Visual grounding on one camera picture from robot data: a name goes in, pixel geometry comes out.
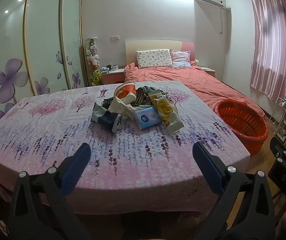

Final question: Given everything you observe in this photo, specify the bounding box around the red paper cup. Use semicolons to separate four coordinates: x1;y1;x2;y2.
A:
115;82;138;104

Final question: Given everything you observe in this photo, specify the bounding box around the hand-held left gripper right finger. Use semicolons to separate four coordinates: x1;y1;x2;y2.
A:
192;141;284;240

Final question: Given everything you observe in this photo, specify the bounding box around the grey green sock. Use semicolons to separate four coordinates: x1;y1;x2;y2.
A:
142;85;160;96

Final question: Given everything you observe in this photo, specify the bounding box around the hanging plush toy string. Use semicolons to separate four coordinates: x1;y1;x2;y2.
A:
86;39;102;85

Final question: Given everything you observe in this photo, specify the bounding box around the pink nightstand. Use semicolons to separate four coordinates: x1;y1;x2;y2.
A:
100;69;125;85

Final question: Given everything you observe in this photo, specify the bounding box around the pink striped pillow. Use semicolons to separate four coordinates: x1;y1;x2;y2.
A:
170;50;191;68

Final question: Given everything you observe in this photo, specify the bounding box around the dark blue snack wrapper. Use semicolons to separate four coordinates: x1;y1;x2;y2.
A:
91;103;122;133

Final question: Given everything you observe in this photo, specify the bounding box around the flower printed wardrobe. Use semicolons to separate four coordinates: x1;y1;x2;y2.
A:
0;0;88;130

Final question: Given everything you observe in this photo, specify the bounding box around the blue tissue pack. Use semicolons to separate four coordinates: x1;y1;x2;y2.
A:
134;107;163;130

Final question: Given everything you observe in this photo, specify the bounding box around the coral duvet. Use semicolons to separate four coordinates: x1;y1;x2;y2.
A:
123;62;266;120

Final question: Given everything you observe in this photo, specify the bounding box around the yellow snack bag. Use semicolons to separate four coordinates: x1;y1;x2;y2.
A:
149;91;185;135

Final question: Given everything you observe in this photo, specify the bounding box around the white nightstand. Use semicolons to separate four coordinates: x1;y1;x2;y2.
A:
199;66;217;78

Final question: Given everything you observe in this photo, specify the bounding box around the brown striped cloth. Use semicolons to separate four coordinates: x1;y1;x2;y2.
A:
130;87;151;105

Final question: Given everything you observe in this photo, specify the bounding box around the pink curtain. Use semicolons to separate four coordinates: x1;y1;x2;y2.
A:
249;0;286;96

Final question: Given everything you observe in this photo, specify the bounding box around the white bag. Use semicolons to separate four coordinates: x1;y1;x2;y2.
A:
108;97;134;120

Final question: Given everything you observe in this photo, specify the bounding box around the black white checkered cloth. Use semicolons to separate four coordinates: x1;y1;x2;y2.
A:
100;96;115;108

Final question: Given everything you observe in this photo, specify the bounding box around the orange plastic basket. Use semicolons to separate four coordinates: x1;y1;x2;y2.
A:
214;99;269;155

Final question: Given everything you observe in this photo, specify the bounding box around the white floral pillow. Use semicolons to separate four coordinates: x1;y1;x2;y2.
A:
136;49;173;68

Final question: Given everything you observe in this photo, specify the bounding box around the floral printed tablecloth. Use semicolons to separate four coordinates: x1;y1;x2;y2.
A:
0;80;251;215

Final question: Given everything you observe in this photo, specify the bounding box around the cream pink headboard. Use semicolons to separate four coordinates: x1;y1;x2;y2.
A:
125;40;195;67

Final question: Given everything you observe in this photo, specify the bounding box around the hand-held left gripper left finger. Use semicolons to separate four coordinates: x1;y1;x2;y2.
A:
8;142;92;240

